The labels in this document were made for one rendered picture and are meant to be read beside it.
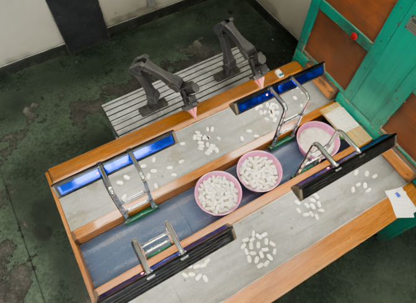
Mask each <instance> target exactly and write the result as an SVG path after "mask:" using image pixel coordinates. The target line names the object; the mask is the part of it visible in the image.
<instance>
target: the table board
mask: <svg viewBox="0 0 416 303"><path fill-rule="evenodd" d="M45 174H46V177H47V180H48V183H49V185H50V188H51V185H52V184H53V183H52V181H51V179H50V175H49V173H48V172H46V173H45ZM51 191H52V194H53V196H54V200H55V202H56V205H57V207H58V210H59V213H60V215H61V219H62V221H63V224H64V227H65V230H66V232H67V236H68V237H69V241H70V243H71V246H72V249H73V251H74V255H75V257H76V260H77V263H78V265H79V268H80V271H81V273H82V277H83V279H84V282H85V285H86V287H87V290H88V292H89V296H90V298H91V301H92V303H94V300H95V298H94V296H93V292H92V291H93V290H94V289H95V287H94V285H93V282H92V279H91V277H90V274H89V271H88V269H87V265H86V264H85V260H84V258H83V255H82V252H81V250H80V247H79V245H78V244H77V243H75V242H74V241H73V239H72V235H71V230H70V228H69V225H68V223H67V220H66V217H65V215H64V211H63V209H62V206H61V203H60V201H59V199H58V198H57V196H56V195H55V193H54V191H53V190H52V189H51Z"/></svg>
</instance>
